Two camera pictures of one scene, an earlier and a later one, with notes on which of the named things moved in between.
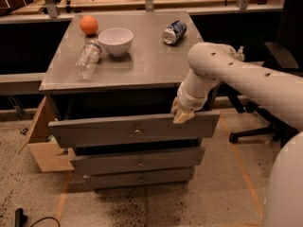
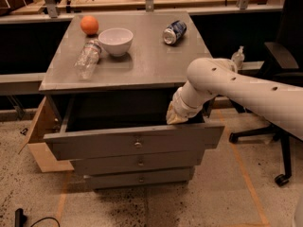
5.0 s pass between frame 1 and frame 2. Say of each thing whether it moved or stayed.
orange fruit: stayed
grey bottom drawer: stayed
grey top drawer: moved
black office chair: moved
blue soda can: stayed
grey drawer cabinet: stayed
